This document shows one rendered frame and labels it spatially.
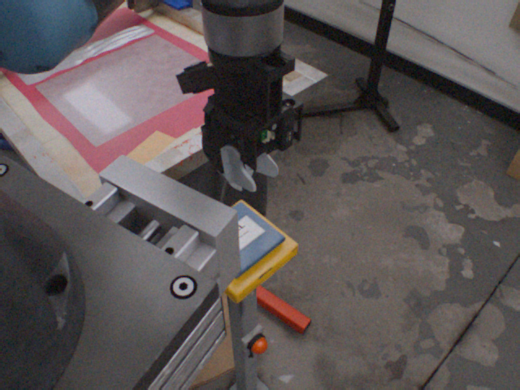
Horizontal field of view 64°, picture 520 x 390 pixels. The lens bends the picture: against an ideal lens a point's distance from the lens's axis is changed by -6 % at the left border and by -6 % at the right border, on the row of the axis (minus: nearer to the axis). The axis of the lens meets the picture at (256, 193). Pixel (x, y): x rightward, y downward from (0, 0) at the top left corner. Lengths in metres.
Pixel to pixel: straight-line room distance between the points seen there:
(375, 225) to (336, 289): 0.38
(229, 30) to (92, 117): 0.60
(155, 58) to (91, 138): 0.31
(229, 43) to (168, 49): 0.74
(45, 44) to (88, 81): 0.79
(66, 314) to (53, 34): 0.16
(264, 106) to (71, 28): 0.20
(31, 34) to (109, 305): 0.16
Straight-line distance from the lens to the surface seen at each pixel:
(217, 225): 0.35
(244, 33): 0.39
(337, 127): 2.43
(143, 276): 0.28
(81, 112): 0.97
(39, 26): 0.27
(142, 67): 1.08
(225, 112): 0.45
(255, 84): 0.42
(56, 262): 0.27
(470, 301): 1.89
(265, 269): 0.64
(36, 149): 0.85
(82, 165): 0.84
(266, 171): 0.54
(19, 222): 0.25
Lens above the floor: 1.49
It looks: 47 degrees down
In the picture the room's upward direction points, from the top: straight up
